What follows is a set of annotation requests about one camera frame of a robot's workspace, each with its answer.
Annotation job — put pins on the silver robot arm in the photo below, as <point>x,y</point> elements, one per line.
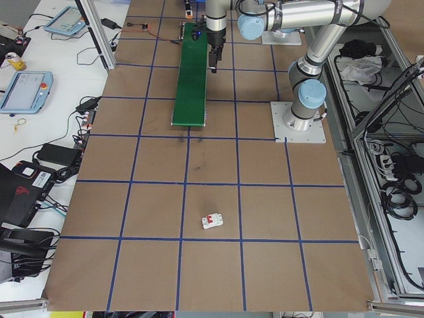
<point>318,49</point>

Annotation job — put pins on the green conveyor belt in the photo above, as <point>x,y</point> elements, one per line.
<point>190,92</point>

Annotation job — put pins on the small circuit board red LED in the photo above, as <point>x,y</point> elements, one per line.
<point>144,26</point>

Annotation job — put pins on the black barrel connector lead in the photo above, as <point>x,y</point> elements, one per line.
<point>129,24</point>

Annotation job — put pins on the small black power adapter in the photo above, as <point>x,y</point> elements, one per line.
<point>107,22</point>

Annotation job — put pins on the small black sensor box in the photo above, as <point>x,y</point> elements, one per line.
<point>114,44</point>

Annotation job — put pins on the light blue teach pendant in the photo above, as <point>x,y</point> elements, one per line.
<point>24,92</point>
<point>64,20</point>

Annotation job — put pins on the black cloth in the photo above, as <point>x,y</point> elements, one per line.
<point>357,48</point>

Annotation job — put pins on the white cloth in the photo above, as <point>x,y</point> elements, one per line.
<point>359,71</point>

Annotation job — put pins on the power strip red switches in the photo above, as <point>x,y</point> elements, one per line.
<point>86,124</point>

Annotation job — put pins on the black desk pad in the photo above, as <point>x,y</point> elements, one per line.
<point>13,44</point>

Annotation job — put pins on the large black power brick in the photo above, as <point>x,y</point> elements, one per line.
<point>58,154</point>

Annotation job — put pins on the yellow drink can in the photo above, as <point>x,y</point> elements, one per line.
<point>16,62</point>

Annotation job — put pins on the small yellow object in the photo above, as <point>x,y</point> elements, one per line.
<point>22,122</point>

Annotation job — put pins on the white power strip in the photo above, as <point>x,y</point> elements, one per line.
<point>387,165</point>

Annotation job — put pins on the black electronic device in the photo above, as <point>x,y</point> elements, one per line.
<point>23,245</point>

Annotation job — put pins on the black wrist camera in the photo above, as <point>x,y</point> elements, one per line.
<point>198,33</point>

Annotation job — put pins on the white square base plate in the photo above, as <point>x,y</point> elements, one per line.
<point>313,134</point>
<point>281,41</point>

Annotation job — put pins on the aluminium profile post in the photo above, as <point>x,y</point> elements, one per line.
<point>103,39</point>

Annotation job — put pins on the white circuit breaker red switch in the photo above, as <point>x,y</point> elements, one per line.
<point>212,223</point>

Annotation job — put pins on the metal V-shaped frame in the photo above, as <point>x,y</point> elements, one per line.
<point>361,136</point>

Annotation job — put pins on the small grey metal bracket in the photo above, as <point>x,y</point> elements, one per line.
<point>373,261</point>

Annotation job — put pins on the aluminium corner rail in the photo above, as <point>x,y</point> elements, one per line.
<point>397,305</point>
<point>23,305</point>

